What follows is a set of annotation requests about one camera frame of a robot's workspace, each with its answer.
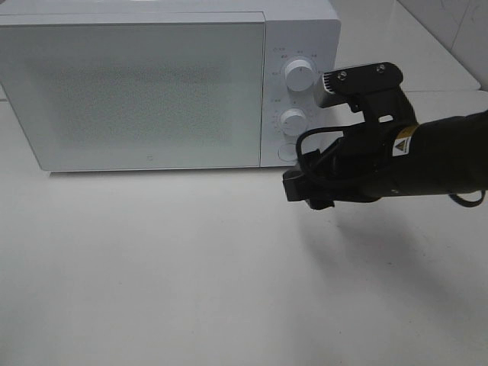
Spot round door release button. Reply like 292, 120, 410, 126
278, 143, 297, 162

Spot black right camera cable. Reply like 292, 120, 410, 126
295, 127, 485, 210

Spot lower white timer knob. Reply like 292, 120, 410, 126
279, 108, 308, 136

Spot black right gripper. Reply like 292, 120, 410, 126
282, 122, 410, 210

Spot white microwave door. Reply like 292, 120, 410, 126
1, 23, 264, 172

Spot upper white control knob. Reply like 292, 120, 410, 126
284, 56, 316, 92

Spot white microwave oven body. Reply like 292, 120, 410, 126
1, 1, 341, 168

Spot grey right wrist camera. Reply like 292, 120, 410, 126
313, 62, 418, 126

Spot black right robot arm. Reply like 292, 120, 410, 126
283, 112, 487, 210

